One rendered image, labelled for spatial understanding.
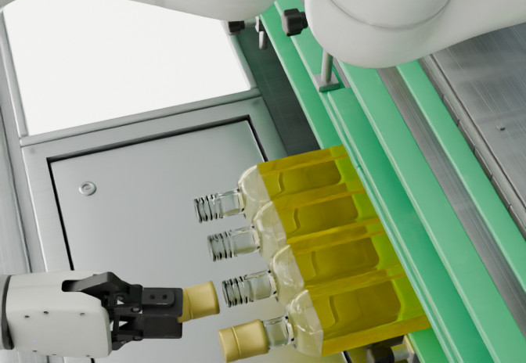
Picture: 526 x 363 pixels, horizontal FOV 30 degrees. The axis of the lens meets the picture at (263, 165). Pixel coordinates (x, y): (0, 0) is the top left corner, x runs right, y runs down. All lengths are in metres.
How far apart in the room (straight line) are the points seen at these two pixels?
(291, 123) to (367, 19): 0.77
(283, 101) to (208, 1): 0.79
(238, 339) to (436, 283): 0.20
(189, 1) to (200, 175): 0.65
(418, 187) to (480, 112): 0.11
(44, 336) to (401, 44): 0.51
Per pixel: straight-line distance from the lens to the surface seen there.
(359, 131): 1.09
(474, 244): 0.92
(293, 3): 1.27
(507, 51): 1.07
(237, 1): 0.65
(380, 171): 1.05
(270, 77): 1.46
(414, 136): 1.00
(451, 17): 0.69
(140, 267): 1.21
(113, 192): 1.28
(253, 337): 0.98
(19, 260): 1.24
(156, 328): 1.03
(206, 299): 1.01
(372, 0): 0.62
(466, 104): 1.01
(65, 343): 1.02
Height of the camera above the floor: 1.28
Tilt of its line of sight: 12 degrees down
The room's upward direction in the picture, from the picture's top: 103 degrees counter-clockwise
